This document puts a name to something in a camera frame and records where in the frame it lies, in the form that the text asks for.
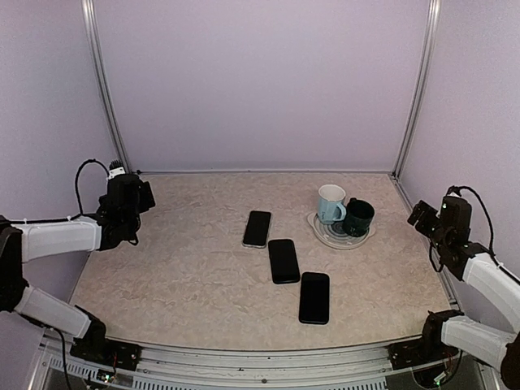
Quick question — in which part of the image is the clear transparent phone case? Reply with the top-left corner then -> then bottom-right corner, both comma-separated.
241,210 -> 273,249

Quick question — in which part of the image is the black phone case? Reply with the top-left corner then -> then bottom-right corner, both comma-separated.
298,271 -> 331,326
267,238 -> 301,285

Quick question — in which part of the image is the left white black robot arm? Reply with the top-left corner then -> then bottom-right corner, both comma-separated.
1,175 -> 155,362

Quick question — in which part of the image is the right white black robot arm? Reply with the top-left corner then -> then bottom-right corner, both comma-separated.
408,196 -> 519,389

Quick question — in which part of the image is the dark green mug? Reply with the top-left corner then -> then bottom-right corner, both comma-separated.
342,197 -> 375,237

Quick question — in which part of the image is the white saucer plate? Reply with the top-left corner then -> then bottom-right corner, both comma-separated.
306,212 -> 376,250

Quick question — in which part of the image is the white blue mug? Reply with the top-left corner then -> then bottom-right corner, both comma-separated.
317,184 -> 347,225

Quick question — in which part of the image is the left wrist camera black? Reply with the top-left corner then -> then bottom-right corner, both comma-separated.
106,160 -> 145,212

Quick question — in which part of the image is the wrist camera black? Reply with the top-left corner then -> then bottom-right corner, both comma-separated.
440,186 -> 472,235
106,160 -> 145,212

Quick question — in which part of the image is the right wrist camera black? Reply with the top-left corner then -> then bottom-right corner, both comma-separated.
440,186 -> 472,235

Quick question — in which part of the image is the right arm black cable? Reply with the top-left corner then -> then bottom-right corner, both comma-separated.
446,185 -> 496,261

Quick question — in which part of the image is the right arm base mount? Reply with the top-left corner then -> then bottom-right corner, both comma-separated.
387,337 -> 459,370

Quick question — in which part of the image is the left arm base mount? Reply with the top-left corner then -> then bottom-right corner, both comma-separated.
70,323 -> 142,371

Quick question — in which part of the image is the aluminium front rail frame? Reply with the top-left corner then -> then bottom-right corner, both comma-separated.
24,331 -> 501,389

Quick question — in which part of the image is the left aluminium corner post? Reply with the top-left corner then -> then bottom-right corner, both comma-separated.
81,0 -> 132,171

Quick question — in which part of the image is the aluminium corner post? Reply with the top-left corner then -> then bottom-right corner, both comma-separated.
392,0 -> 442,181
81,0 -> 132,171

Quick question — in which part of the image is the right aluminium corner post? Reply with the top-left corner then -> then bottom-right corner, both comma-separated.
392,0 -> 442,181

